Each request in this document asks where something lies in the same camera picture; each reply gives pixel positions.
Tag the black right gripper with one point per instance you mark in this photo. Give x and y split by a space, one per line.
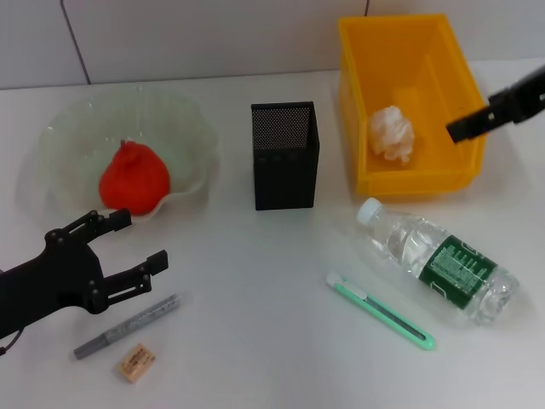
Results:
534 93

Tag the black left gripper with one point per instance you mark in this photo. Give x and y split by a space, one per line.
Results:
55 281

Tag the orange fruit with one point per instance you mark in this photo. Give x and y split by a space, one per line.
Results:
134 179

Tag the white paper ball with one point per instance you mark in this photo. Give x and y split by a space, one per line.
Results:
391 134

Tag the clear green-label water bottle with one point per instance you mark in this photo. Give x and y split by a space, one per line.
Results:
451 268

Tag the green utility knife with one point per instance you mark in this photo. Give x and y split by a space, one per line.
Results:
383 313

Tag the gray marker pen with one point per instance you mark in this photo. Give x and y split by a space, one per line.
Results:
127 326

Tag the green glass fruit plate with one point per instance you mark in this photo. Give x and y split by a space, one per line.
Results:
76 140

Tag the tan eraser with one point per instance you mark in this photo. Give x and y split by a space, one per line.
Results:
136 362

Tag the black mesh pen holder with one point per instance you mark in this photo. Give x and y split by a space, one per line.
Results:
285 170

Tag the yellow plastic bin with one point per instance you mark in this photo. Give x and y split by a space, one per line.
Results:
426 76

